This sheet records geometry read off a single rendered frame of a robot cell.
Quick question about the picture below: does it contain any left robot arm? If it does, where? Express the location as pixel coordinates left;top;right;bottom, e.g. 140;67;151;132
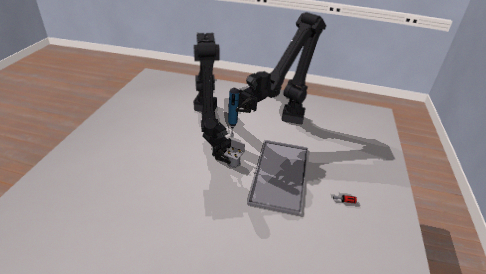
243;12;326;118

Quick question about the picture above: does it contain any grey metal bracket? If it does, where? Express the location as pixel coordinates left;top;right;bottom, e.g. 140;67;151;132
224;139;245;161

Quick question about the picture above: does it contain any dark blue nut driver barrel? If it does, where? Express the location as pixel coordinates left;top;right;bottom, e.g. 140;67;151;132
228;88;239;138

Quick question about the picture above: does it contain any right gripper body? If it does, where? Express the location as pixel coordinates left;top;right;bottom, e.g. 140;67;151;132
212;139;231;158

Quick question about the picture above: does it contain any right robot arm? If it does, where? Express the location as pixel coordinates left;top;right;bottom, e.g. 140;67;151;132
193;33;228;147

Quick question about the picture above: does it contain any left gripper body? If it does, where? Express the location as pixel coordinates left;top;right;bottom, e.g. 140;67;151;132
239;89;259;112

